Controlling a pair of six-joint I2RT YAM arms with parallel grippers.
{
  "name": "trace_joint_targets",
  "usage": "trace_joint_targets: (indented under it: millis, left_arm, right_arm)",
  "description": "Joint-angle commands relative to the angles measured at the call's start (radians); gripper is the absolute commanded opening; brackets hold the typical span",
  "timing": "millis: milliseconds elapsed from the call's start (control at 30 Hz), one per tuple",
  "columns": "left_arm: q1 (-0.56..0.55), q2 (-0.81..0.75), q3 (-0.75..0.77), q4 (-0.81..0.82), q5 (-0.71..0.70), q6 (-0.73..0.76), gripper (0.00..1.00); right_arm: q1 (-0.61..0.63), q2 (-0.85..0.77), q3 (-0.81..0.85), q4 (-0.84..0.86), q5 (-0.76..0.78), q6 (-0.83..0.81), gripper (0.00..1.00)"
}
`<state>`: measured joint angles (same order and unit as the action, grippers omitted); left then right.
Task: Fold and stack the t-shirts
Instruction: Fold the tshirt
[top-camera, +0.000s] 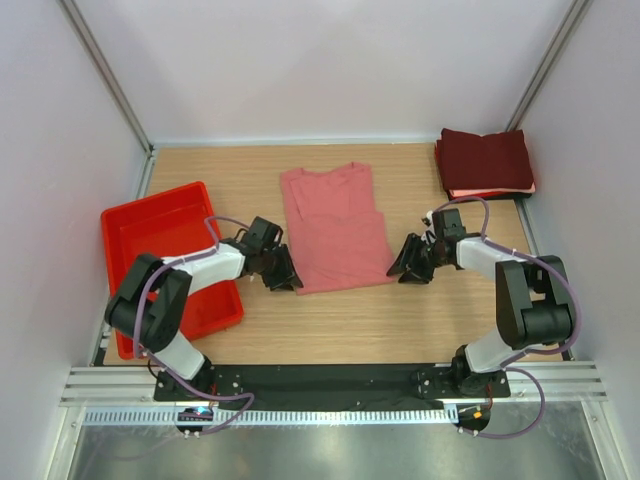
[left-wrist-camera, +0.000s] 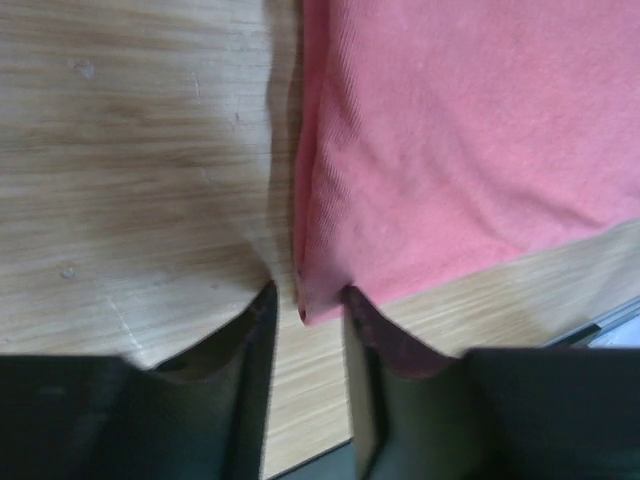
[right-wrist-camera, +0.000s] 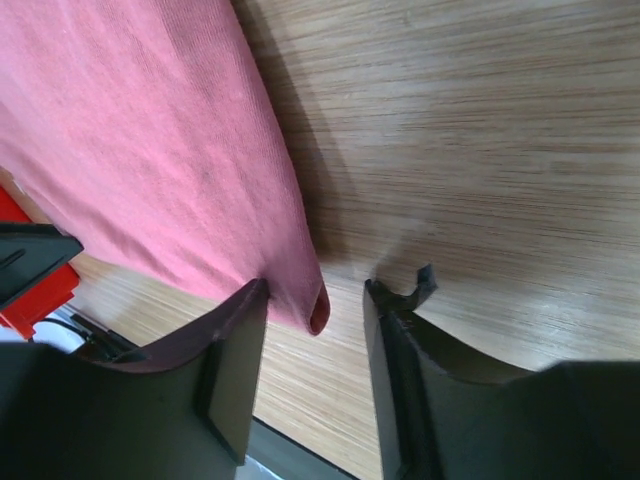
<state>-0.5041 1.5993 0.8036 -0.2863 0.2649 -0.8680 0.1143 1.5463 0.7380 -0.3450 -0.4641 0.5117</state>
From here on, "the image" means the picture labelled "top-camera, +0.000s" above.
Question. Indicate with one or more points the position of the red plastic tray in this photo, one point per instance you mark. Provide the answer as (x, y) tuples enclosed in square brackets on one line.
[(171, 223)]

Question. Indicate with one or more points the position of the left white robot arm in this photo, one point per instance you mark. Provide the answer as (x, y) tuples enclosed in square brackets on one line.
[(149, 304)]

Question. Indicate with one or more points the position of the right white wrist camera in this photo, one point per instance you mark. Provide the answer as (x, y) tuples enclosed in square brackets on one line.
[(428, 222)]

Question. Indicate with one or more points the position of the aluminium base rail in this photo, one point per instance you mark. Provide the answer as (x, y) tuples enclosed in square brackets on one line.
[(131, 385)]

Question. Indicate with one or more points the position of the right aluminium frame post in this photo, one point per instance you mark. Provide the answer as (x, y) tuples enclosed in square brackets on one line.
[(559, 41)]

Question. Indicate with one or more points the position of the left aluminium frame post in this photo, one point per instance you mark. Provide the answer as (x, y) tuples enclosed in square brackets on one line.
[(95, 54)]

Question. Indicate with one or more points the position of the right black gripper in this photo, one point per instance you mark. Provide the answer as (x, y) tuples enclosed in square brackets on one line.
[(408, 255)]

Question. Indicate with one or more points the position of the slotted cable duct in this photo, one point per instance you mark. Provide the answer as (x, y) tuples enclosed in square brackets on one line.
[(199, 417)]

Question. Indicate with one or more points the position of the pink t shirt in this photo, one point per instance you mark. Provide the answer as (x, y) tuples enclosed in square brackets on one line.
[(337, 237)]

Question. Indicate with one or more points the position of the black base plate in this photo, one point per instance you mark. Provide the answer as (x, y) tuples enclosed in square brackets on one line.
[(352, 387)]

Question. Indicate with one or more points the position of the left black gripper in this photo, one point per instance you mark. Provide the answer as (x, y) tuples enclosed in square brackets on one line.
[(287, 277)]

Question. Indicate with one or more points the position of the dark red folded shirt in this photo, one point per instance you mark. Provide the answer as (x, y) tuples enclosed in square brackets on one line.
[(473, 161)]

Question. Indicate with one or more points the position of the pink folded shirt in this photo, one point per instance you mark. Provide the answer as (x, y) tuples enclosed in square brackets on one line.
[(531, 189)]

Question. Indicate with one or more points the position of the aluminium frame post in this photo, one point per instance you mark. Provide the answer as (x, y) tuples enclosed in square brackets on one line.
[(95, 54), (559, 41)]

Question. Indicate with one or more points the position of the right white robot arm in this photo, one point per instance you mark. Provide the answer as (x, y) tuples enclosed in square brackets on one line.
[(534, 304)]

